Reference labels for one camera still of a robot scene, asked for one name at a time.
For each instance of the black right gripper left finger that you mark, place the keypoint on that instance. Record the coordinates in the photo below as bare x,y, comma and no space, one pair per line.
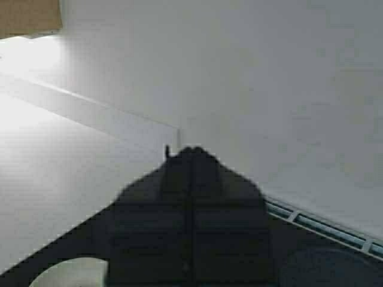
148,228

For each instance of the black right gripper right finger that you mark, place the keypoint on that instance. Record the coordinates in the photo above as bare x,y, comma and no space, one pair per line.
231,233

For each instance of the wooden upper cabinet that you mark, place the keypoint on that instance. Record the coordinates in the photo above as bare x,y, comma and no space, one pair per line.
20,18

